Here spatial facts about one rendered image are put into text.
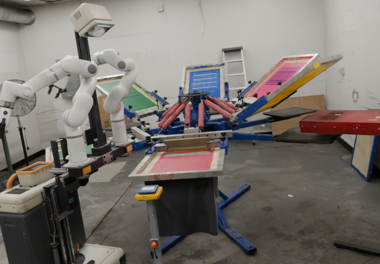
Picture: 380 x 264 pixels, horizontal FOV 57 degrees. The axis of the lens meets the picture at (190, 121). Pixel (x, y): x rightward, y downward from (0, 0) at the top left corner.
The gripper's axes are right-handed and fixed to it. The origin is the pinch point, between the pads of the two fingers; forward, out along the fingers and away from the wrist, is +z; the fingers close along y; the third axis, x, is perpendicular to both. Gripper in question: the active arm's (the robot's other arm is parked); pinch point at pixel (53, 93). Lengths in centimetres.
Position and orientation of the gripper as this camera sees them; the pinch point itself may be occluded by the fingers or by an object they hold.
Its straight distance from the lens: 252.9
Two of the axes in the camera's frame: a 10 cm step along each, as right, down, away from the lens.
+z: -3.3, 9.0, -2.7
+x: 6.3, 0.0, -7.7
